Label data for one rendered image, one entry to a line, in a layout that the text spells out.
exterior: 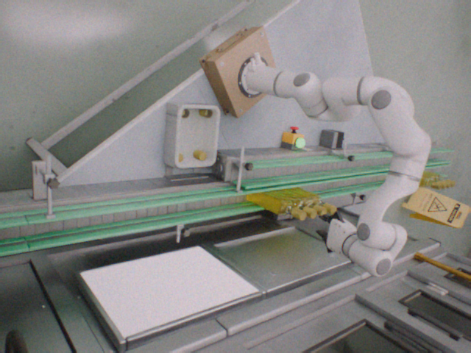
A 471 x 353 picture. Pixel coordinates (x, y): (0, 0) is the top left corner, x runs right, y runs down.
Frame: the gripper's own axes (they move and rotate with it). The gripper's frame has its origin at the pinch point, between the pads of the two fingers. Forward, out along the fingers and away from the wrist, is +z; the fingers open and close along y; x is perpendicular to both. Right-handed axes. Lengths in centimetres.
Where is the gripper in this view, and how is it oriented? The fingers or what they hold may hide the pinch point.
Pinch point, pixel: (324, 225)
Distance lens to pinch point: 132.1
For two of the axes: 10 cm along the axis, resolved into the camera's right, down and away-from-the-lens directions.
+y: 1.2, -9.6, -2.7
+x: -9.2, -0.1, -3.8
